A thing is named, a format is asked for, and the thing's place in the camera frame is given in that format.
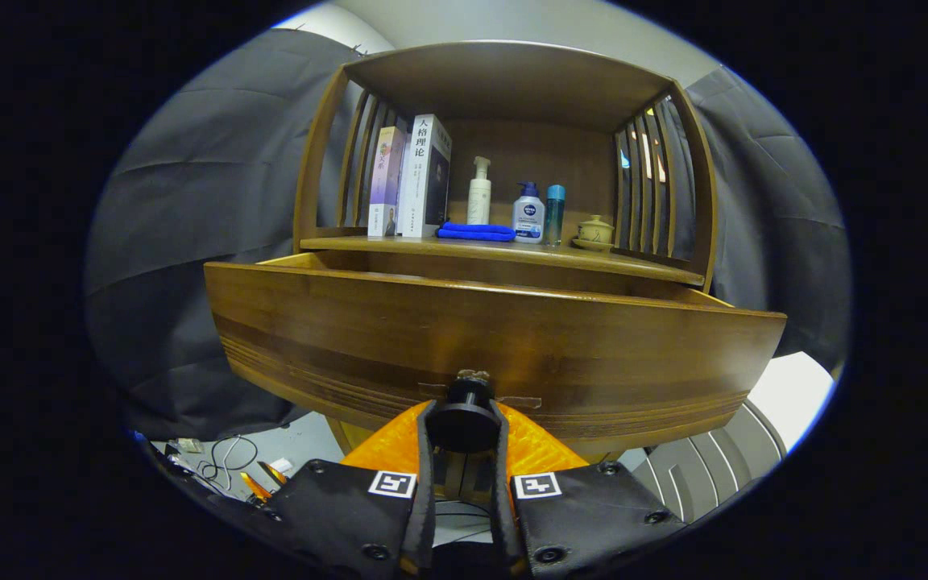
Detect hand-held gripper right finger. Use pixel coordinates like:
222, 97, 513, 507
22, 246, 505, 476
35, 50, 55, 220
490, 400, 686, 580

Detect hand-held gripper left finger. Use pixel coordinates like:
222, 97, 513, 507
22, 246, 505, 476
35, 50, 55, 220
259, 400, 438, 580

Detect wooden drawer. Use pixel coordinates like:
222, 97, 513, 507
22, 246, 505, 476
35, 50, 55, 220
204, 250, 789, 454

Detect wooden countertop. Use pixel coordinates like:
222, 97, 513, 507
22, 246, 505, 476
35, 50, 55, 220
300, 234, 706, 287

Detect wooden cabinet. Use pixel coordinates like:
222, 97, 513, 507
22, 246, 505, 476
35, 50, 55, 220
293, 40, 719, 466

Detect grey ribbed panel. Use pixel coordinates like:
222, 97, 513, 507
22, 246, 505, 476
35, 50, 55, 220
633, 400, 789, 526

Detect blue folded cloth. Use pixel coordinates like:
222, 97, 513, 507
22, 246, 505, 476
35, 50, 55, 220
437, 221, 516, 242

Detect ceramic lidded teacup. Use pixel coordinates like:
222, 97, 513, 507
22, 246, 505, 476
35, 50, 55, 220
571, 214, 615, 252

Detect white bottle with blue cap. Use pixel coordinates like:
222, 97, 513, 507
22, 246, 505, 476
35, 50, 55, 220
512, 182, 546, 244

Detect teal slim bottle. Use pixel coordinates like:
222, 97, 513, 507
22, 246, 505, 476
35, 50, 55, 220
545, 184, 566, 247

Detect white pump bottle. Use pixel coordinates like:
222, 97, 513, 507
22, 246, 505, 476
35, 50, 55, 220
466, 156, 492, 226

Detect white flat sheet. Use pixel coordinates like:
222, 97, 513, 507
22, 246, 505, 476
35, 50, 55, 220
746, 351, 837, 452

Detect white book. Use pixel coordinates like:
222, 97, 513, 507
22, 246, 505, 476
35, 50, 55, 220
397, 114, 453, 238

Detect purple book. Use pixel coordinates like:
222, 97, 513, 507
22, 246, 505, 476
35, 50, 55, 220
367, 126, 407, 238

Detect black floor cables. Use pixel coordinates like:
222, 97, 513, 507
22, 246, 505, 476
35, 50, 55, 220
197, 435, 259, 492

